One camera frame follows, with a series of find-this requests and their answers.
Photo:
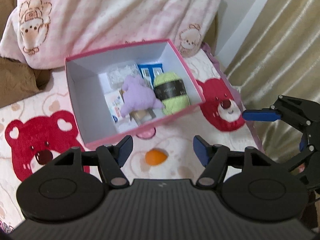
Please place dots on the green yarn ball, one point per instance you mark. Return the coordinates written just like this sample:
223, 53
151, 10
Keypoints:
172, 92

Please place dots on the white printed packet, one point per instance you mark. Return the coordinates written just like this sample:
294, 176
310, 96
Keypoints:
115, 105

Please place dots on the pink cardboard box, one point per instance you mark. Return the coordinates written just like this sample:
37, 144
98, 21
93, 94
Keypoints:
85, 97

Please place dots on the purple plush toy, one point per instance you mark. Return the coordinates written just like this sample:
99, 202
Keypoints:
138, 96

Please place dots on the brown pillow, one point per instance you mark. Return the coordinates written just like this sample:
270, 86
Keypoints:
17, 80

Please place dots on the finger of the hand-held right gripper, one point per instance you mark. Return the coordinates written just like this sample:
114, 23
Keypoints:
309, 150
260, 115

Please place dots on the orange makeup sponge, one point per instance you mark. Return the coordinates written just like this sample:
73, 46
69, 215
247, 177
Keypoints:
155, 157

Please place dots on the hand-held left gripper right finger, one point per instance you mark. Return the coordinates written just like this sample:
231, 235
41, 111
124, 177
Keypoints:
200, 151

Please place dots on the beige curtain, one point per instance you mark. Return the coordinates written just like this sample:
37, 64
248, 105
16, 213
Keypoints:
285, 42

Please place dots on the pink checked cartoon blanket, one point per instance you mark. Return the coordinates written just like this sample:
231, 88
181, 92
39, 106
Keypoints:
112, 17

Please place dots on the clear plastic packet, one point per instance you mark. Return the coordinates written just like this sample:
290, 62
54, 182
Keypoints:
120, 73

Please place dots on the blue packet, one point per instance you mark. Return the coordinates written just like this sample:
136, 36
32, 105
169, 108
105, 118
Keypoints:
147, 72

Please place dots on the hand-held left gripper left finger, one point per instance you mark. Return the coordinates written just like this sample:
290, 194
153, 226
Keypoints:
125, 151

